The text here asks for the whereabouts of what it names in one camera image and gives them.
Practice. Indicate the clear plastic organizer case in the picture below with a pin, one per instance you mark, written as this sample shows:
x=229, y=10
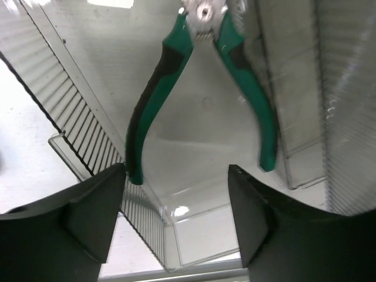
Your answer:
x=318, y=60

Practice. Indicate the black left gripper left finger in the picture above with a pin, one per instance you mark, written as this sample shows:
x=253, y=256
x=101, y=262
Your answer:
x=65, y=236

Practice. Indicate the smoky clear plastic drawer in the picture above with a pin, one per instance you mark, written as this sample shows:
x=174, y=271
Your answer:
x=86, y=63

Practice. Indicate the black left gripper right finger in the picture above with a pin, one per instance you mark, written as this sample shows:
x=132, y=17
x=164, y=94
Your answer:
x=283, y=239

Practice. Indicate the aluminium table rail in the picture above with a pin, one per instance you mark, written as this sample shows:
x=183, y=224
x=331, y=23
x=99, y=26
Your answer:
x=228, y=270

